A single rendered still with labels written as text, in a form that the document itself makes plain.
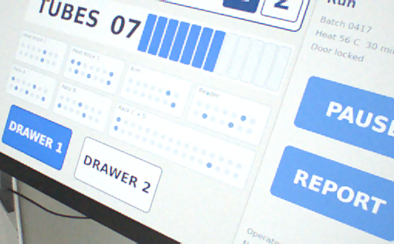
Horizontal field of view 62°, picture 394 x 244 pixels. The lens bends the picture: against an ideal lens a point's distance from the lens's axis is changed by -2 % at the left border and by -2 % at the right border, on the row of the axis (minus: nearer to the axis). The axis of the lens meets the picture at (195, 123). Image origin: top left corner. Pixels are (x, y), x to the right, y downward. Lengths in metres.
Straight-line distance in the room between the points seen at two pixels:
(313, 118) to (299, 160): 0.04
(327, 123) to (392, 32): 0.09
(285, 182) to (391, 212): 0.08
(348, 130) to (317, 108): 0.03
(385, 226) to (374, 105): 0.09
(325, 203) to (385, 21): 0.15
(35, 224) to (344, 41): 1.47
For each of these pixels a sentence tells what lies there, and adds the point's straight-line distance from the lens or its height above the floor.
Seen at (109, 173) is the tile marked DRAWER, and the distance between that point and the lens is 0.35.
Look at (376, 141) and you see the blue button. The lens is 0.29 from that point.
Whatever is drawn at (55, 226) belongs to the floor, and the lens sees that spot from 1.58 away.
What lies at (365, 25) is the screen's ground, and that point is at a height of 1.15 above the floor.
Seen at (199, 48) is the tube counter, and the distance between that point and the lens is 0.31.
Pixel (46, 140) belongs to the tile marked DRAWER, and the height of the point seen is 1.00.
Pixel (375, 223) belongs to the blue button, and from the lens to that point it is 0.30.
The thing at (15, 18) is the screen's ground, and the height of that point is 1.09.
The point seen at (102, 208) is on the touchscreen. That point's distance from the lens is 0.36.
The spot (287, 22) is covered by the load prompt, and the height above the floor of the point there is 1.14.
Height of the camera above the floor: 1.26
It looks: 41 degrees down
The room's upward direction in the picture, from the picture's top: 2 degrees clockwise
